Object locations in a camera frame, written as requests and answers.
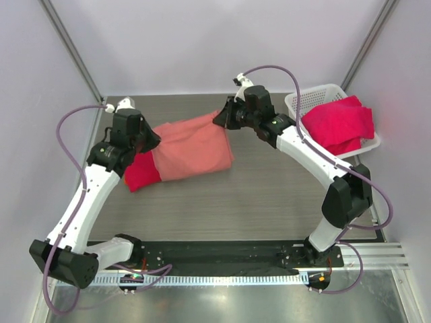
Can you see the left aluminium frame post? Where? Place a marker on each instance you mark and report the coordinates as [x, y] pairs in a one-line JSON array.
[[70, 47]]

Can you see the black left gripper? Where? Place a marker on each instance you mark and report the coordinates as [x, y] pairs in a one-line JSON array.
[[153, 138]]

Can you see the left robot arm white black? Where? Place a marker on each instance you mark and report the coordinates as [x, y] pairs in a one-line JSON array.
[[65, 254]]

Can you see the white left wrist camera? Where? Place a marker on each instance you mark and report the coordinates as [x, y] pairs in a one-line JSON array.
[[125, 103]]

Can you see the right aluminium frame post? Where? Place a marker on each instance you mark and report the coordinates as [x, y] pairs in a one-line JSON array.
[[374, 32]]

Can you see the white plastic laundry basket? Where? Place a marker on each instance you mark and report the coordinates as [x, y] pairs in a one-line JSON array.
[[322, 94]]

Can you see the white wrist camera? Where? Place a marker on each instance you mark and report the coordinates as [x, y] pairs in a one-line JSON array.
[[125, 103], [242, 82]]

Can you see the crimson t-shirt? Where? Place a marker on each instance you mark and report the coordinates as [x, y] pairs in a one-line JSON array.
[[142, 172], [340, 126]]

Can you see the aluminium frame post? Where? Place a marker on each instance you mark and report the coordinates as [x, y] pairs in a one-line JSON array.
[[374, 32], [70, 47]]

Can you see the salmon pink t-shirt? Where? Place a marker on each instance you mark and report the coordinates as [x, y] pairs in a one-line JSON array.
[[192, 147]]

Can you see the perforated aluminium rail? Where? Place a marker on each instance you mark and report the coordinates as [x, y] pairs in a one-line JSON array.
[[120, 280]]

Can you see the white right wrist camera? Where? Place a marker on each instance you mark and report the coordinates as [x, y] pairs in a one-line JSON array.
[[242, 82]]

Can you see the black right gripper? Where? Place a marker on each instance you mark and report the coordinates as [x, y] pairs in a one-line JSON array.
[[225, 119]]

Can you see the crimson t-shirt in basket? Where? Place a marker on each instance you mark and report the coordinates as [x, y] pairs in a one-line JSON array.
[[340, 126]]

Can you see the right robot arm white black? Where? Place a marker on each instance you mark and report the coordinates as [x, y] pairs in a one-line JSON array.
[[348, 193]]

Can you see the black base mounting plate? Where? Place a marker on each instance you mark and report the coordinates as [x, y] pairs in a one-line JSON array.
[[287, 253]]

